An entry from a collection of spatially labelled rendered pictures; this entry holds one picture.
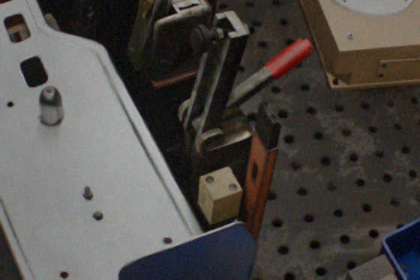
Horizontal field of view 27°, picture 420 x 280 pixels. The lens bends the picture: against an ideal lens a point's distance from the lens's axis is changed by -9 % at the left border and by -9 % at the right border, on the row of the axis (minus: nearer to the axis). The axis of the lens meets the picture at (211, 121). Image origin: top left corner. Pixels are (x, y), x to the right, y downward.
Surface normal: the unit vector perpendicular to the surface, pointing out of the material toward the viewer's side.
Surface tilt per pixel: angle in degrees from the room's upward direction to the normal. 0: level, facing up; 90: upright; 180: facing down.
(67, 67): 0
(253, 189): 90
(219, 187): 0
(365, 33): 4
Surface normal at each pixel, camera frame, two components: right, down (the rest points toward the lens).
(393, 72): 0.18, 0.79
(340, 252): 0.07, -0.60
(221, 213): 0.44, 0.73
